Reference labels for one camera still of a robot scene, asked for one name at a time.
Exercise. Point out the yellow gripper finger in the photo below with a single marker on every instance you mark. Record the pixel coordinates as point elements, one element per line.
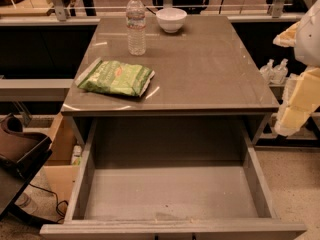
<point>301,97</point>
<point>287,38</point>

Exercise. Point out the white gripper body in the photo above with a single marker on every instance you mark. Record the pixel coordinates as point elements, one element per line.
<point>309,39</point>

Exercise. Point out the clear plastic water bottle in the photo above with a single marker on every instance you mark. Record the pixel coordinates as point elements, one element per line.
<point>136,25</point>

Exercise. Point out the clear pump bottle right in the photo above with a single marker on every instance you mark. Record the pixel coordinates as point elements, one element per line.
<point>279,72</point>

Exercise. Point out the clear pump bottle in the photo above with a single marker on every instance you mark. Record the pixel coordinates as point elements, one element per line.
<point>279,72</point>
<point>266,70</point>

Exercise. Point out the clear pump bottle left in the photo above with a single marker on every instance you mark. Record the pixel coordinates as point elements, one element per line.
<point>266,70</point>

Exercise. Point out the grey cabinet with top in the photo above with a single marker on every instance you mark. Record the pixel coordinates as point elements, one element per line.
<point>203,69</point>

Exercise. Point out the open grey top drawer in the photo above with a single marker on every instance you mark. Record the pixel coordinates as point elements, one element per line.
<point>165,178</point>

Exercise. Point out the white ceramic bowl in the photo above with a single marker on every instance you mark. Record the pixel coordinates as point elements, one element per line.
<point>171,19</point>

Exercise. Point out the green chip bag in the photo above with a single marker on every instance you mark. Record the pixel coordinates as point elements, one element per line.
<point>116,78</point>

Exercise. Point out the grey metal railing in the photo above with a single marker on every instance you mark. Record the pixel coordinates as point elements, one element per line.
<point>68,12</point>

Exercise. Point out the cardboard box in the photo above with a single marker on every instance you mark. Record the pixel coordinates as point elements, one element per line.
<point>60,173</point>

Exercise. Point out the dark chair with brown seat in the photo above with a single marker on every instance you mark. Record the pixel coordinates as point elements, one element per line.
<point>22,154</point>

